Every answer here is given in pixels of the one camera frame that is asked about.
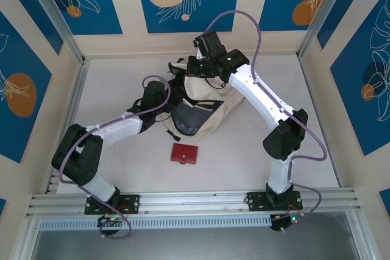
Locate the cream canvas backpack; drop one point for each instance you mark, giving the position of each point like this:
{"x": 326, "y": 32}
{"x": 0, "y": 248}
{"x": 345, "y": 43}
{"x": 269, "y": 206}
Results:
{"x": 213, "y": 120}

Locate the red leather wallet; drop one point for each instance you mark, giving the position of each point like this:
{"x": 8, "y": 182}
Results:
{"x": 182, "y": 152}

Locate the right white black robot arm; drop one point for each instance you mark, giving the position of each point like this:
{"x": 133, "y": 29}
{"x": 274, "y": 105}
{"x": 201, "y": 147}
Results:
{"x": 259, "y": 89}

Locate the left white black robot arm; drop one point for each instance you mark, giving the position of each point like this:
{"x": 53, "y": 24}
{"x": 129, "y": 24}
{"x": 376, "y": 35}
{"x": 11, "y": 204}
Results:
{"x": 115, "y": 127}

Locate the blue panel with cream circle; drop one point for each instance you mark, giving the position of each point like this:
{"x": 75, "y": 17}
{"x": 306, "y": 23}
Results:
{"x": 170, "y": 13}

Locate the blue panel with orange circle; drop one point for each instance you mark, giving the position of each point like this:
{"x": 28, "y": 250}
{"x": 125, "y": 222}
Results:
{"x": 359, "y": 104}
{"x": 274, "y": 4}
{"x": 18, "y": 59}

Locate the left circuit board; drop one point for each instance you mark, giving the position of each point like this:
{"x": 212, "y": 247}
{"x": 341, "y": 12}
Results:
{"x": 111, "y": 219}

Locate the circuit board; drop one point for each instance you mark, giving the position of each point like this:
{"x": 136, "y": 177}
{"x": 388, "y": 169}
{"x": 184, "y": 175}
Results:
{"x": 111, "y": 219}
{"x": 286, "y": 220}

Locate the grey metal shelf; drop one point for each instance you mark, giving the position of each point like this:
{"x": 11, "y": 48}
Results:
{"x": 195, "y": 246}

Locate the right circuit board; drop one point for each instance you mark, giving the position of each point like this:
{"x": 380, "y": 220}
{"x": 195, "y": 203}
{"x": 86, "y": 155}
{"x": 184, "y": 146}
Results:
{"x": 286, "y": 220}

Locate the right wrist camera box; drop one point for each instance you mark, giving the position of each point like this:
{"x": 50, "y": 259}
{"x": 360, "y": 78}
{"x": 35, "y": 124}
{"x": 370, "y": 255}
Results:
{"x": 199, "y": 54}

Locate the left aluminium side rail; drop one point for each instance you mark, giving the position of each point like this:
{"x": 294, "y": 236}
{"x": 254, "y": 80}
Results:
{"x": 76, "y": 89}

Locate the aluminium side rail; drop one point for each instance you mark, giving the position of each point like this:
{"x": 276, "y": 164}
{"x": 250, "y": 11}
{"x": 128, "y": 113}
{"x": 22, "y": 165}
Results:
{"x": 317, "y": 120}
{"x": 76, "y": 89}

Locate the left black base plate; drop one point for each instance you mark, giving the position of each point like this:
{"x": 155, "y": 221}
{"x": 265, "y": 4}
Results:
{"x": 134, "y": 203}

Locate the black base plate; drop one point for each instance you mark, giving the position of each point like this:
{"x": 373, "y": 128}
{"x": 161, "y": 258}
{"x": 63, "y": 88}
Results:
{"x": 134, "y": 203}
{"x": 256, "y": 200}

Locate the aluminium frame rail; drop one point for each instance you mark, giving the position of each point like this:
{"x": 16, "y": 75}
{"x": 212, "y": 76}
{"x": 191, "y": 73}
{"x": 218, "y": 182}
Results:
{"x": 195, "y": 200}

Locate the right aluminium post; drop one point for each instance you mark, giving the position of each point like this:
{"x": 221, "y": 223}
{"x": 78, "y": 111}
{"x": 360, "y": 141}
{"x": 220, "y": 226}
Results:
{"x": 323, "y": 7}

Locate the aluminium post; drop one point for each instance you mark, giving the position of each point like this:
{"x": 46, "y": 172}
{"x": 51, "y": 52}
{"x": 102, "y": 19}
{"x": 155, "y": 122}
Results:
{"x": 323, "y": 7}
{"x": 51, "y": 7}

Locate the right aluminium side rail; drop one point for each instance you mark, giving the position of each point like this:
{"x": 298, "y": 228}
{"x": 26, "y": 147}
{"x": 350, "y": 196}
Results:
{"x": 317, "y": 120}

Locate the left aluminium post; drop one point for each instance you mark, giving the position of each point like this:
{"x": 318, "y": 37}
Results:
{"x": 51, "y": 7}

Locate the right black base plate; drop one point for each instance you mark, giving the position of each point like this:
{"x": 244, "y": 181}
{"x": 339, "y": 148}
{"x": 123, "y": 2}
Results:
{"x": 256, "y": 200}

